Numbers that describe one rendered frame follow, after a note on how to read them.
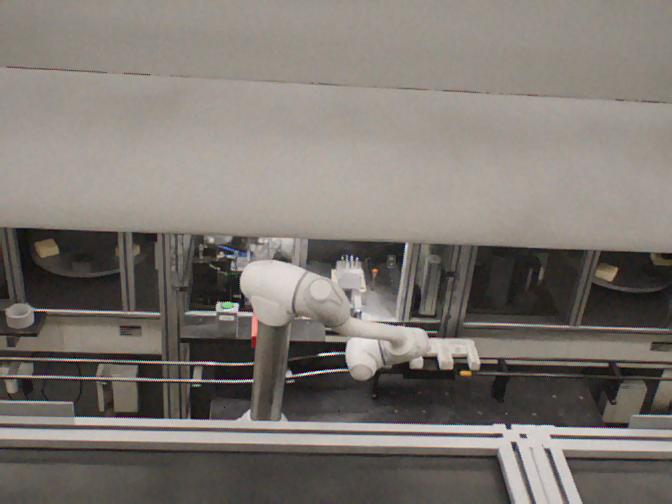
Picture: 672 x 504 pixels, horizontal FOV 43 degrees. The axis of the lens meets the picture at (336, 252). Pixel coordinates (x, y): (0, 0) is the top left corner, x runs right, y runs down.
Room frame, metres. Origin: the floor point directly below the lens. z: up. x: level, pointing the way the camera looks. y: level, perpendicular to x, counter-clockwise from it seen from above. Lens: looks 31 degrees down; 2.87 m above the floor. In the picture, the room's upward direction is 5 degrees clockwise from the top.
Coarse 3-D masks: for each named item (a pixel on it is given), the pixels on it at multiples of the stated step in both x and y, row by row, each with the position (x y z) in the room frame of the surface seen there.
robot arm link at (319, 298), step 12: (312, 276) 2.06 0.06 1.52; (300, 288) 2.03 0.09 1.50; (312, 288) 1.99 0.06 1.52; (324, 288) 1.99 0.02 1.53; (336, 288) 2.01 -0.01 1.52; (300, 300) 2.01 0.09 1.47; (312, 300) 1.97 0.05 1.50; (324, 300) 1.97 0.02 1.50; (336, 300) 2.00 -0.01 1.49; (300, 312) 2.01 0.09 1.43; (312, 312) 1.99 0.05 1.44; (324, 312) 1.98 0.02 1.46; (336, 312) 2.00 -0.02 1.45; (348, 312) 2.06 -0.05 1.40; (324, 324) 2.05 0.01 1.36; (336, 324) 2.04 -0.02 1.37
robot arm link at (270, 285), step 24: (264, 264) 2.11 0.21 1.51; (288, 264) 2.12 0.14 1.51; (264, 288) 2.05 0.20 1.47; (288, 288) 2.03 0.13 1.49; (264, 312) 2.04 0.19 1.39; (288, 312) 2.04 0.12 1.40; (264, 336) 2.05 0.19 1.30; (288, 336) 2.07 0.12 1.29; (264, 360) 2.04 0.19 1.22; (264, 384) 2.03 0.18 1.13; (264, 408) 2.02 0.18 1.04
